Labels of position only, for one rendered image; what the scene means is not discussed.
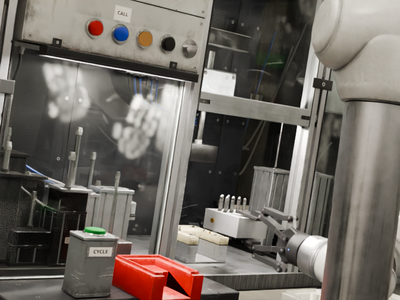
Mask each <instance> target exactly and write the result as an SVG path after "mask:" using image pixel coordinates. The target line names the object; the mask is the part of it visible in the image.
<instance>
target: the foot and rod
mask: <svg viewBox="0 0 400 300"><path fill-rule="evenodd" d="M206 113H207V112H206V111H199V114H198V121H197V126H196V133H195V141H194V142H192V144H191V149H190V155H189V161H198V162H205V163H215V158H216V153H217V146H212V145H207V144H204V143H202V137H203V133H204V125H205V118H206Z"/></svg>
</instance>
